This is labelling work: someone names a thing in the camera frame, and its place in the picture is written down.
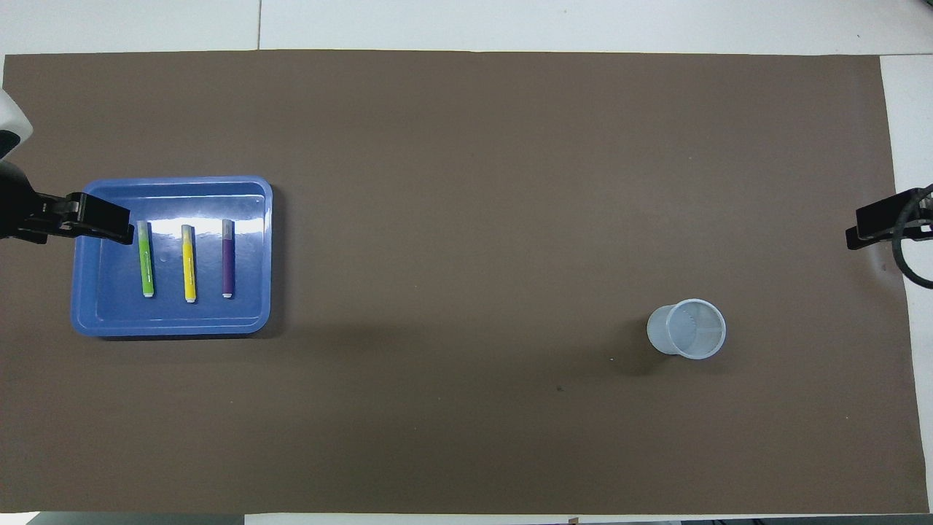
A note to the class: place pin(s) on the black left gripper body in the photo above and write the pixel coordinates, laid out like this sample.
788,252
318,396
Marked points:
22,211

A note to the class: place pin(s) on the blue plastic tray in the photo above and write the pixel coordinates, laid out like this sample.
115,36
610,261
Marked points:
211,313

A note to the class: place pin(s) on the brown table mat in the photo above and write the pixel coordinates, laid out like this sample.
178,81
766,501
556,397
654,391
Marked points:
466,219

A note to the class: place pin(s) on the purple marker pen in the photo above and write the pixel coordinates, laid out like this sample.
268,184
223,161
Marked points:
228,262

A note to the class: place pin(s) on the yellow marker pen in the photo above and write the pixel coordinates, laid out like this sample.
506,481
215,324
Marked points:
189,266

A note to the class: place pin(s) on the green marker pen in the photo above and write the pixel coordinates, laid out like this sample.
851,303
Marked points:
146,262

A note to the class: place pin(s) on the translucent plastic cup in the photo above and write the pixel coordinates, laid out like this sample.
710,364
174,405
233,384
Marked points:
689,332

